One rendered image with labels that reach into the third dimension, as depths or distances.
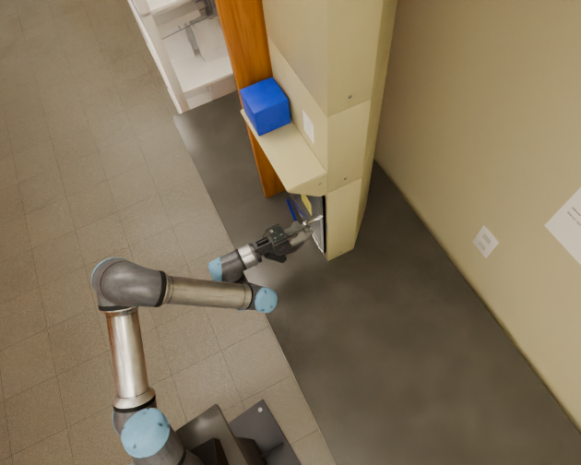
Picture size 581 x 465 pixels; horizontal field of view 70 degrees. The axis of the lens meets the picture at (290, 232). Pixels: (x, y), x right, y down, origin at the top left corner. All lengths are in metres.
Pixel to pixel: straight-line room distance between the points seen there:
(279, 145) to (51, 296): 2.22
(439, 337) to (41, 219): 2.75
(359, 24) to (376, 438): 1.16
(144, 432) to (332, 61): 0.98
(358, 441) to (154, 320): 1.60
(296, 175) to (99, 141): 2.67
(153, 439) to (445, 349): 0.94
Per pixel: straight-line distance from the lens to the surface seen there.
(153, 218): 3.01
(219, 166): 1.88
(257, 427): 2.42
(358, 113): 0.99
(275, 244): 1.32
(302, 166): 1.11
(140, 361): 1.30
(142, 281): 1.11
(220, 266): 1.34
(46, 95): 4.23
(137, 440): 1.23
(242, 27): 1.18
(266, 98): 1.15
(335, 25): 0.80
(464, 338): 1.57
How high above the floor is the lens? 2.40
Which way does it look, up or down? 62 degrees down
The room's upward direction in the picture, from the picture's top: 10 degrees counter-clockwise
